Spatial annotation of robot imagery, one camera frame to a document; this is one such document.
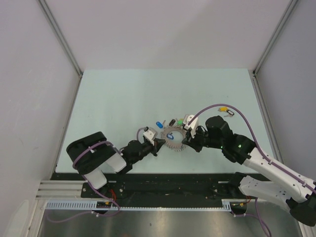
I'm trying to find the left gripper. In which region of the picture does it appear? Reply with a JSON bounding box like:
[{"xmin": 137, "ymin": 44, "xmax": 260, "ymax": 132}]
[{"xmin": 130, "ymin": 137, "xmax": 165, "ymax": 164}]

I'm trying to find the black white tag key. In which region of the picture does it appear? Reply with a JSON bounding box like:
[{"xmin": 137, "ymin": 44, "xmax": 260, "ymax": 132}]
[{"xmin": 225, "ymin": 110, "xmax": 235, "ymax": 118}]

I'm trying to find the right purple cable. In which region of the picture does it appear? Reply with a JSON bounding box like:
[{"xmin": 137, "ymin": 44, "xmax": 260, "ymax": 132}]
[{"xmin": 187, "ymin": 103, "xmax": 316, "ymax": 235}]

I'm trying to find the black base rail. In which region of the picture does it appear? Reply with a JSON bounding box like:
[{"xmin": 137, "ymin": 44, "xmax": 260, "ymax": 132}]
[{"xmin": 81, "ymin": 174, "xmax": 250, "ymax": 208}]

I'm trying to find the green tag key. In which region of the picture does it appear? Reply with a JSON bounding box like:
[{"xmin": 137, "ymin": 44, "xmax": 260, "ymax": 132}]
[{"xmin": 177, "ymin": 119, "xmax": 183, "ymax": 126}]

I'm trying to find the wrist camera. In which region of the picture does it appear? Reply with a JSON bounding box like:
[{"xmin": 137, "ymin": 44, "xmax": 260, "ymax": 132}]
[
  {"xmin": 143, "ymin": 127, "xmax": 158, "ymax": 142},
  {"xmin": 183, "ymin": 115, "xmax": 198, "ymax": 131}
]

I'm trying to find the blue tag key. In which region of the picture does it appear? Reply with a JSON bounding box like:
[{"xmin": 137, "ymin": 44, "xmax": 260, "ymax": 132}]
[
  {"xmin": 166, "ymin": 134, "xmax": 174, "ymax": 140},
  {"xmin": 156, "ymin": 121, "xmax": 164, "ymax": 129}
]

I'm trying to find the white cable duct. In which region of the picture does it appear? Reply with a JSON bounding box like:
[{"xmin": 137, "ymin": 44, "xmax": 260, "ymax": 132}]
[{"xmin": 45, "ymin": 199, "xmax": 246, "ymax": 211}]

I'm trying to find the yellow tag key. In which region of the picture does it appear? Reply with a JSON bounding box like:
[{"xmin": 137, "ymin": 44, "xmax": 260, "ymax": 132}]
[{"xmin": 218, "ymin": 107, "xmax": 228, "ymax": 112}]

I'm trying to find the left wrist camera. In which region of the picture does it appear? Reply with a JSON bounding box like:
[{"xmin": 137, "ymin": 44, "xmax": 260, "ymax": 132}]
[{"xmin": 143, "ymin": 127, "xmax": 158, "ymax": 142}]

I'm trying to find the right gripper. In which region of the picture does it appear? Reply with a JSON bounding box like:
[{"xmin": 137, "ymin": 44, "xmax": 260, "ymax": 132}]
[{"xmin": 182, "ymin": 124, "xmax": 223, "ymax": 153}]

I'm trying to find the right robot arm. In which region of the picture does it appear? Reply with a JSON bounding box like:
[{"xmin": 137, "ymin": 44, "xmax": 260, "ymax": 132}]
[{"xmin": 182, "ymin": 115, "xmax": 316, "ymax": 227}]

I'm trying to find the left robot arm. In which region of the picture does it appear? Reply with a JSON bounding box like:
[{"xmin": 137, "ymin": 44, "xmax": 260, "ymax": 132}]
[{"xmin": 66, "ymin": 130, "xmax": 166, "ymax": 198}]

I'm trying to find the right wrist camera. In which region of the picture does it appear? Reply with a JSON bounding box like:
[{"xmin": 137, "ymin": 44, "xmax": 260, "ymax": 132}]
[{"xmin": 183, "ymin": 115, "xmax": 198, "ymax": 131}]

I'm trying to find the metal keyring holder disc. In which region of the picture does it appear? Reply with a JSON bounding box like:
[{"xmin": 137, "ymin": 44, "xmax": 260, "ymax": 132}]
[{"xmin": 160, "ymin": 125, "xmax": 186, "ymax": 152}]

